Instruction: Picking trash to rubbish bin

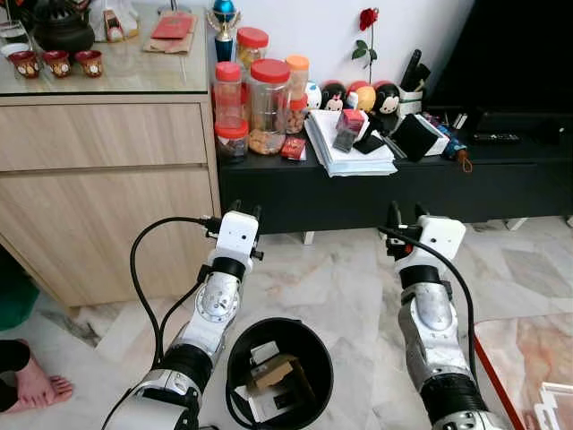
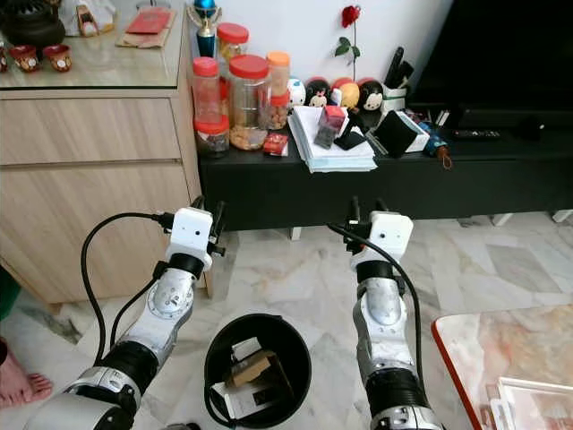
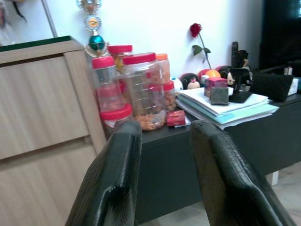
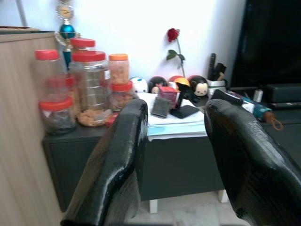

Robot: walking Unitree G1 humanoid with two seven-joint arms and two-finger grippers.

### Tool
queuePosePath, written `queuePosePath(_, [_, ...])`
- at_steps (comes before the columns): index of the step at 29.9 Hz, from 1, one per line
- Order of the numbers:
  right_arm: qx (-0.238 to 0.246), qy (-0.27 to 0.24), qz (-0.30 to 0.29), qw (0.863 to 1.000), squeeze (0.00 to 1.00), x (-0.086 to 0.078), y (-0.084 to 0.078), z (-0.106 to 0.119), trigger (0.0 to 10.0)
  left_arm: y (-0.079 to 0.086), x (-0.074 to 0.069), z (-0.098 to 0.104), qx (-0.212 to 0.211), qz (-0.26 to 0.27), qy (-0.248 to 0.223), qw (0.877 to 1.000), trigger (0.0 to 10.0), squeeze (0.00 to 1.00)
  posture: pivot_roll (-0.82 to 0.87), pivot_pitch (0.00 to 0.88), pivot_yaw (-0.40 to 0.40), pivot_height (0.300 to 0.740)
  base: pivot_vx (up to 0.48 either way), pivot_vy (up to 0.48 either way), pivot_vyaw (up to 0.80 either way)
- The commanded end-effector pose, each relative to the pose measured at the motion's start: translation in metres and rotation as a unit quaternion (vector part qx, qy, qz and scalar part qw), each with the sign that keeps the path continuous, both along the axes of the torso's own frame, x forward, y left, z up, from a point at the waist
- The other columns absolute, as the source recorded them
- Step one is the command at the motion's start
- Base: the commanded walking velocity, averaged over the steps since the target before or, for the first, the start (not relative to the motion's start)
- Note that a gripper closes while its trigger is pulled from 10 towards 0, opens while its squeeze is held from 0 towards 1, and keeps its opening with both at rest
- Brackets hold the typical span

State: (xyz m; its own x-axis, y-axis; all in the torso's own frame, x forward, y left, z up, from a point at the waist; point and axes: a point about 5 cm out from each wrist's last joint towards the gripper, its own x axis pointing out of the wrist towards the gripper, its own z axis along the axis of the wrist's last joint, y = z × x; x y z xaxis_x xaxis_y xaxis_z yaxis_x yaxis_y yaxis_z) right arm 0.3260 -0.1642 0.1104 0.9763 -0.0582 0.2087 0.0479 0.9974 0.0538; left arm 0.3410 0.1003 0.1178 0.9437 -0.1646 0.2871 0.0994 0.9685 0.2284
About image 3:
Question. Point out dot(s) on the black remote control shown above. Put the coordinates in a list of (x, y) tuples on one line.
[(235, 54)]

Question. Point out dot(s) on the black holder with items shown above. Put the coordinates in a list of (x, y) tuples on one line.
[(243, 58)]

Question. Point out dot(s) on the white feathered hanging ornament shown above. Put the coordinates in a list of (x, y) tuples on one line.
[(10, 21)]

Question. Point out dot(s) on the black quilted pouch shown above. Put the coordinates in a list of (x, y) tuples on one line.
[(270, 86)]

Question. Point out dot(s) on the gold trophy with green ball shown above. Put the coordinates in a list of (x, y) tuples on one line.
[(95, 42)]

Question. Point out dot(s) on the squat clear jar red lid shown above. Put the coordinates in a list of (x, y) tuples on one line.
[(115, 120)]

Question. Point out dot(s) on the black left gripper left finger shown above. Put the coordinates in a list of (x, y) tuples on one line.
[(113, 176)]

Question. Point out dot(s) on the small nut jar red lid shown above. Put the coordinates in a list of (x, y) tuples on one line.
[(169, 99)]

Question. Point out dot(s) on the small dark bottle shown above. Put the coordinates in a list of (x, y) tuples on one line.
[(287, 71)]

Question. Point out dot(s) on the large clear jar red lid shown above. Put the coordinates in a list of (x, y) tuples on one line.
[(145, 94)]

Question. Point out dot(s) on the clear jar orange lid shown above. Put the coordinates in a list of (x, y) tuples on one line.
[(163, 68)]

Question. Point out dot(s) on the small white and blue plush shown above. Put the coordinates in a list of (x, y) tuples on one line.
[(176, 83)]

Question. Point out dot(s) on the orange ball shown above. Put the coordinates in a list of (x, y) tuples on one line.
[(212, 73)]

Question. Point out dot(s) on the slim clear jar red lid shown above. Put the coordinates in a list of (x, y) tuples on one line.
[(107, 82)]

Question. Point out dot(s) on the black television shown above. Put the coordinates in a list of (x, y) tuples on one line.
[(282, 30)]

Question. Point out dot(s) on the light wooden drawer cabinet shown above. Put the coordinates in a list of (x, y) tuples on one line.
[(42, 106)]

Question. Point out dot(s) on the stack of papers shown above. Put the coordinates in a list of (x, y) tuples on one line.
[(223, 110)]

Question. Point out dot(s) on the small red gift box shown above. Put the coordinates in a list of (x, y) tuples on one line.
[(175, 118)]

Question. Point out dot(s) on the black desktop stand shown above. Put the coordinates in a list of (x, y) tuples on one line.
[(240, 96)]

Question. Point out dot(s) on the white and teal box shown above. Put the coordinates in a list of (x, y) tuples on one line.
[(294, 86)]

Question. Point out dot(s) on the black round Mickey plush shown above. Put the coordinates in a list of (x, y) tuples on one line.
[(225, 74)]

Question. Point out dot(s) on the artificial red rose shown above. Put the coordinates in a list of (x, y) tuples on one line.
[(195, 29)]

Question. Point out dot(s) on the black round Minnie plush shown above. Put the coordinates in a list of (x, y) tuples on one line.
[(190, 81)]

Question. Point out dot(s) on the grey square box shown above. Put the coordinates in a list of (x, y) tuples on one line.
[(219, 95)]

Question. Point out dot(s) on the snack filled jar red lid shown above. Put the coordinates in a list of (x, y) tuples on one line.
[(118, 53)]

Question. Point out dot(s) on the pink and red carton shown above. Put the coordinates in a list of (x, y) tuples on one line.
[(215, 82)]

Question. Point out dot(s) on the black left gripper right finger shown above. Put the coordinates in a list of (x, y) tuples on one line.
[(225, 176)]

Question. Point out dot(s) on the black low TV console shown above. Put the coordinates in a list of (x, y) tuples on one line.
[(247, 146)]

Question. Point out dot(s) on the red round plush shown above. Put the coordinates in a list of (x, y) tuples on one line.
[(202, 73)]

